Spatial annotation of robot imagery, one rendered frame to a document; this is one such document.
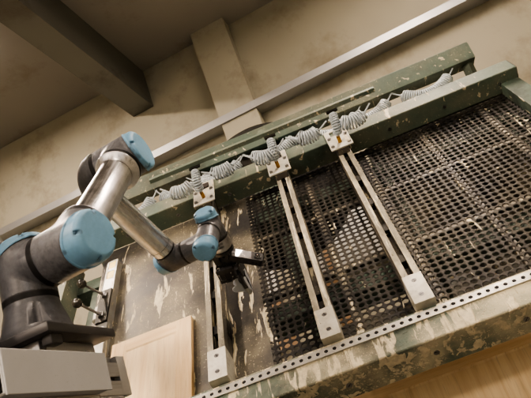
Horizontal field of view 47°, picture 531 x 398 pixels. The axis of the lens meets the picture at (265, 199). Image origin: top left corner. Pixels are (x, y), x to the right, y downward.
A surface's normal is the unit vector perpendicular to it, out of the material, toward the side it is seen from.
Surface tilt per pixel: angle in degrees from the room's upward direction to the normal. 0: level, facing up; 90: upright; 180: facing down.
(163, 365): 51
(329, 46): 90
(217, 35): 90
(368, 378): 141
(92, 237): 95
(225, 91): 90
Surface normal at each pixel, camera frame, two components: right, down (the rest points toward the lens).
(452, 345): 0.11, 0.48
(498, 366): -0.22, -0.31
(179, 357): -0.37, -0.79
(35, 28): 0.32, 0.87
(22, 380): 0.88, -0.41
